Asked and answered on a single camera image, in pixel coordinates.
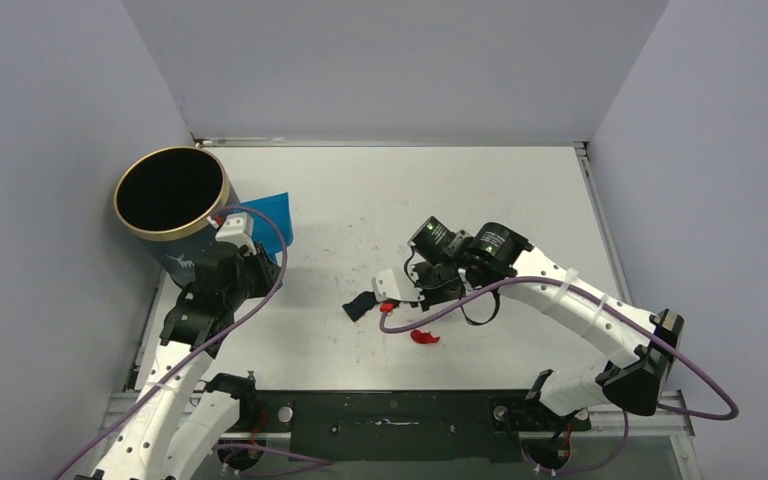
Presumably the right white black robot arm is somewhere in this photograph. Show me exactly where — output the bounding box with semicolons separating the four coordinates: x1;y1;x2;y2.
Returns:
406;216;684;429

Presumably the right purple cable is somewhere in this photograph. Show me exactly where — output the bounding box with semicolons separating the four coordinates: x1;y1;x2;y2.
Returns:
378;276;740;423

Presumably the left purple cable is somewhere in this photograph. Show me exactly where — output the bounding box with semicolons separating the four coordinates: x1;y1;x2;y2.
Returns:
52;205;290;480

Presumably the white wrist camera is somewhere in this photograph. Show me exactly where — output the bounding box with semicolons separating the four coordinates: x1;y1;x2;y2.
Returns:
208;212;255;251
371;267;425;305

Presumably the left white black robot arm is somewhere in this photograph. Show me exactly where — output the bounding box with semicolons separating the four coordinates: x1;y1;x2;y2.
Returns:
88;240;284;479

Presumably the purple cable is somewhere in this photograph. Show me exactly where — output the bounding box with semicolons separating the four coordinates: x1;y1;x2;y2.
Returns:
378;276;740;423
52;205;290;480

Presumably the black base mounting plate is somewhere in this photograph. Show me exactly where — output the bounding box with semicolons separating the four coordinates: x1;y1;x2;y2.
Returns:
220;390;591;463

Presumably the blue hand brush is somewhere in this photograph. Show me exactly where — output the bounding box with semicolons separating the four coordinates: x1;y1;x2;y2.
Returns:
341;291;384;322

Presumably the blue dustpan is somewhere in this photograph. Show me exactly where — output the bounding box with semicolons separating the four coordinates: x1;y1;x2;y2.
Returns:
241;192;295;263

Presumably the dark blue gold-rimmed bin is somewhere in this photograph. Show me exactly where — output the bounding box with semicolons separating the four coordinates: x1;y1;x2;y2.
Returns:
113;146;240;288

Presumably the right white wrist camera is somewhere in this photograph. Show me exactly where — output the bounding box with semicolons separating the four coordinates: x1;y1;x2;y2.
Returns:
371;267;425;305

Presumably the aluminium frame rail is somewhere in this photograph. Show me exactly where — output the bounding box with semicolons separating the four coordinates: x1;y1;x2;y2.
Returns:
99;391;696;437

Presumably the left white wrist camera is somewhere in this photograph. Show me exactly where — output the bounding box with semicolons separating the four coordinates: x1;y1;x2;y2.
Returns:
208;212;255;251

